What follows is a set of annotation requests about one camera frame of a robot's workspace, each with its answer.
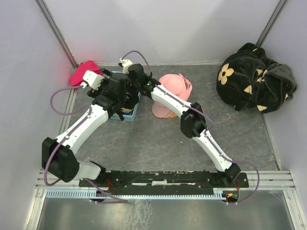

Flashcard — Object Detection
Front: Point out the black and tan hat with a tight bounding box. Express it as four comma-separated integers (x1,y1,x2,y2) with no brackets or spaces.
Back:
121,92,139,115

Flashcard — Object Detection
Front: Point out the blue perforated plastic basket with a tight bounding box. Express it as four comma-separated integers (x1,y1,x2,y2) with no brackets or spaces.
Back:
111,71,141,122

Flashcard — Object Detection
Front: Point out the pink cap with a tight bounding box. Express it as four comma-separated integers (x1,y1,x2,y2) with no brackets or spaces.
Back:
154,109,174,118
152,74,192,115

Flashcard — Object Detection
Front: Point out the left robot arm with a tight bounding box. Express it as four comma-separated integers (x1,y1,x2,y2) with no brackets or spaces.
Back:
42,70,131,187

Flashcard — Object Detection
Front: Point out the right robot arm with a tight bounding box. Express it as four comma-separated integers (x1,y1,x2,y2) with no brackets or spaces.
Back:
123,64,241,187

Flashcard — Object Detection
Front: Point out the wooden hat stand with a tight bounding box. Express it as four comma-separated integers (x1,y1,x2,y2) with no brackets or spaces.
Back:
168,113,177,119

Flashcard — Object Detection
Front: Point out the magenta cloth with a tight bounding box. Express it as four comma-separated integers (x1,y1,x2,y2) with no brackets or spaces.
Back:
69,60,103,87

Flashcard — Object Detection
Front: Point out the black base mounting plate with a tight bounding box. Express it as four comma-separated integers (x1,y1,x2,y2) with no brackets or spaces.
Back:
94,171,249,195

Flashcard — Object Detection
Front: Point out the black floral plush blanket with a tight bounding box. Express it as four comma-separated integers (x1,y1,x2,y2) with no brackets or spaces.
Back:
216,43,297,114

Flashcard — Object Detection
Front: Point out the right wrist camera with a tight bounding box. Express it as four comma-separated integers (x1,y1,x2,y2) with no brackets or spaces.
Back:
118,58,133,74

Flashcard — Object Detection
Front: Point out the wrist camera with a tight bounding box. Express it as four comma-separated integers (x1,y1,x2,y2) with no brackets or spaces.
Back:
118,58,133,74
81,70,104,90

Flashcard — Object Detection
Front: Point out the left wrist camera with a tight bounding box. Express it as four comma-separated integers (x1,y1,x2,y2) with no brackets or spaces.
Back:
81,70,104,90

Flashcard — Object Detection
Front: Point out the left corner aluminium post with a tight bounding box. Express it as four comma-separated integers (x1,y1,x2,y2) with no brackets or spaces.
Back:
34,0,78,69

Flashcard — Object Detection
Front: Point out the corner aluminium post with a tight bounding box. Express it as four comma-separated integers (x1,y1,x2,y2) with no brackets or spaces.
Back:
34,0,78,69
256,0,288,47

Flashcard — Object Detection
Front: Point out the right corner aluminium post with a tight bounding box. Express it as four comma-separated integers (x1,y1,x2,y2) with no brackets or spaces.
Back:
256,0,288,47

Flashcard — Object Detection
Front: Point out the aluminium rail frame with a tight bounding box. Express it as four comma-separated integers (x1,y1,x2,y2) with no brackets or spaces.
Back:
35,170,295,190

